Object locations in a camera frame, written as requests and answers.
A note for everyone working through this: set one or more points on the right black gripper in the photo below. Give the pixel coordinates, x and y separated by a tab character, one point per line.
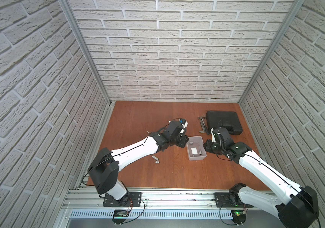
207	143

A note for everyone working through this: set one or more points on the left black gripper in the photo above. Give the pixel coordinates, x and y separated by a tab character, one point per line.
182	140

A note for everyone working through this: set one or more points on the translucent plastic storage box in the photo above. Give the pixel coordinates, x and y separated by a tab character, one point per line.
197	143

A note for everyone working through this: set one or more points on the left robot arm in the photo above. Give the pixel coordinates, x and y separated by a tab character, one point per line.
105	167

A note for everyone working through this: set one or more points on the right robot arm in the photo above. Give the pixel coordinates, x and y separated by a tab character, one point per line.
295	206

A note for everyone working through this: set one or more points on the white label in box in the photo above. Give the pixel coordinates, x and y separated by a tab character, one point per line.
194	151

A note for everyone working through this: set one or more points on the black plastic tool case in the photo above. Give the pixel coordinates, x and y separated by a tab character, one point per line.
225	119

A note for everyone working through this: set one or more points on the right controller board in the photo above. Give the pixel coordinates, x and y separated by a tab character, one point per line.
239	217

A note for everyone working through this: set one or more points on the controller board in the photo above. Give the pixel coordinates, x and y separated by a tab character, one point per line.
120	216
239	217

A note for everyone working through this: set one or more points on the left controller board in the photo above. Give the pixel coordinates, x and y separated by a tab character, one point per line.
120	216

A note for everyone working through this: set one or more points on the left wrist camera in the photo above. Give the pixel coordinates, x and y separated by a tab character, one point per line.
184	124

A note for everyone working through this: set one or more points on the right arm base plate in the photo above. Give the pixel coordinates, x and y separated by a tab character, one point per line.
225	200

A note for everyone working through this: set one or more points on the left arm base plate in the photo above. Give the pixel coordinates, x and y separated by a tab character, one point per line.
129	200

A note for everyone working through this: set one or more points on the aluminium rail frame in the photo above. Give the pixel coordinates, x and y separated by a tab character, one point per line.
156	203

